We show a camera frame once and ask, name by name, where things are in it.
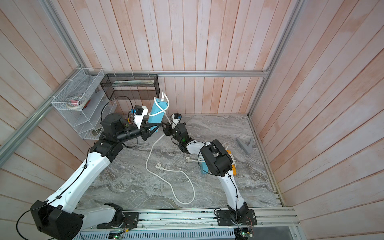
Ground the blue power strip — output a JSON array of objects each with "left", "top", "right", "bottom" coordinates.
[
  {"left": 199, "top": 161, "right": 209, "bottom": 175},
  {"left": 148, "top": 98, "right": 169, "bottom": 124}
]

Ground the white cord of blue strips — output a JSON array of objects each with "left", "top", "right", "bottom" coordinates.
[{"left": 145, "top": 91, "right": 196, "bottom": 205}]

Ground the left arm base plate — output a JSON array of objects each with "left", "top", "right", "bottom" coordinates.
[{"left": 97, "top": 212, "right": 140, "bottom": 230}]

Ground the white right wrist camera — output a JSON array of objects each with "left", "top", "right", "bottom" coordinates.
[{"left": 171, "top": 113, "right": 182, "bottom": 129}]

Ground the orange power strip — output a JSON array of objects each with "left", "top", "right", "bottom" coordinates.
[{"left": 227, "top": 150, "right": 237, "bottom": 176}]

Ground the tape roll on shelf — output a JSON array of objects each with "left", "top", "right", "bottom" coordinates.
[{"left": 66, "top": 96, "right": 88, "bottom": 110}]

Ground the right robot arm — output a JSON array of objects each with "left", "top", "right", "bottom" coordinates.
[{"left": 163, "top": 123, "right": 249, "bottom": 221}]

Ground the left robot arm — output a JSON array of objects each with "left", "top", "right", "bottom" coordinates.
[{"left": 30, "top": 113, "right": 153, "bottom": 240}]

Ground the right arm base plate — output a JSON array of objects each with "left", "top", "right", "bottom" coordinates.
[{"left": 214, "top": 209, "right": 258, "bottom": 227}]

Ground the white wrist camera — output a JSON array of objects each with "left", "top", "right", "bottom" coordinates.
[
  {"left": 171, "top": 113, "right": 182, "bottom": 129},
  {"left": 133, "top": 105, "right": 148, "bottom": 129}
]

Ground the grey plastic stand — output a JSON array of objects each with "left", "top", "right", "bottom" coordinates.
[{"left": 236, "top": 138, "right": 253, "bottom": 155}]

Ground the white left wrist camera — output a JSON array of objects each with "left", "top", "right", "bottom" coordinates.
[{"left": 133, "top": 105, "right": 148, "bottom": 129}]

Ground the black mesh wall basket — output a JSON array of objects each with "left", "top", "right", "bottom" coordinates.
[{"left": 101, "top": 74, "right": 161, "bottom": 101}]

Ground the white wire mesh shelf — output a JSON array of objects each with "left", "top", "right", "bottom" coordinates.
[{"left": 52, "top": 68, "right": 117, "bottom": 140}]

